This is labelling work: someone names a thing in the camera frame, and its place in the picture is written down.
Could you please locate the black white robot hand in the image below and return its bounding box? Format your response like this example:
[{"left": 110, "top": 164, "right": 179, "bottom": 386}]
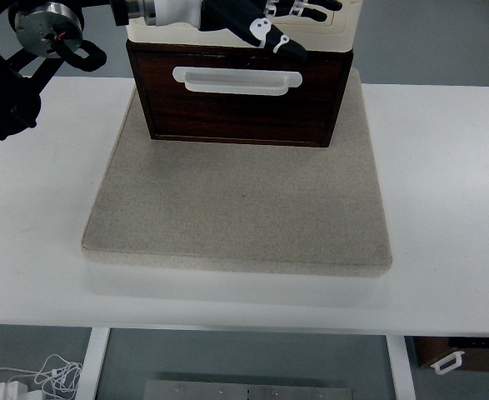
[{"left": 144, "top": 0, "right": 342, "bottom": 61}]

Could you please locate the dark wooden cabinet base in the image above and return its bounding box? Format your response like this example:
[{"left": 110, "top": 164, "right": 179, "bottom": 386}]
[{"left": 126, "top": 38, "right": 355, "bottom": 148}]

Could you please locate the grey square foam pad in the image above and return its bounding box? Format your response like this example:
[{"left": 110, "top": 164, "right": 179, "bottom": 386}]
[{"left": 82, "top": 69, "right": 392, "bottom": 276}]

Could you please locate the brown wooden box on floor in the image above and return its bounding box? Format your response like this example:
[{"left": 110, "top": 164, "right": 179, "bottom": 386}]
[{"left": 413, "top": 337, "right": 489, "bottom": 375}]

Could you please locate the white power adapter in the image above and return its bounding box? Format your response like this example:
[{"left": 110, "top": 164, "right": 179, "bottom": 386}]
[{"left": 0, "top": 381, "right": 28, "bottom": 400}]

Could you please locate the white drawer handle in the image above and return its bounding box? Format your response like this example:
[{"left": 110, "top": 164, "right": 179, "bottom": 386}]
[{"left": 172, "top": 67, "right": 303, "bottom": 96}]

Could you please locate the white handle on floor box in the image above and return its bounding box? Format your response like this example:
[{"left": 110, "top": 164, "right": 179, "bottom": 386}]
[{"left": 431, "top": 351, "right": 465, "bottom": 375}]

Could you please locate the white cable bundle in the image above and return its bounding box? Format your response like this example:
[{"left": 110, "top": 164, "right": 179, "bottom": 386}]
[{"left": 0, "top": 354, "right": 83, "bottom": 400}]

